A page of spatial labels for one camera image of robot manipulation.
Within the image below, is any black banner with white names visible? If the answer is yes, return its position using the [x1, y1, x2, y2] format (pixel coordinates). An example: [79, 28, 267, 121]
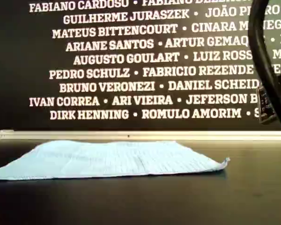
[0, 0, 281, 131]

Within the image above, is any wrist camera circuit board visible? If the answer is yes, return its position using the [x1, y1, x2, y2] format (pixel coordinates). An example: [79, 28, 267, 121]
[257, 70, 281, 125]

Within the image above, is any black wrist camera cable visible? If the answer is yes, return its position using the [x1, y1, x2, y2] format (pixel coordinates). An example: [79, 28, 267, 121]
[247, 0, 281, 143]

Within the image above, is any light blue cloth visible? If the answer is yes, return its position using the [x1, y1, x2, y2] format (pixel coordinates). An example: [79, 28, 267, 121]
[0, 140, 231, 181]

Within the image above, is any aluminium table edge frame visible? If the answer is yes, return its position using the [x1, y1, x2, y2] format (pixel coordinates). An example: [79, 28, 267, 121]
[0, 129, 281, 142]

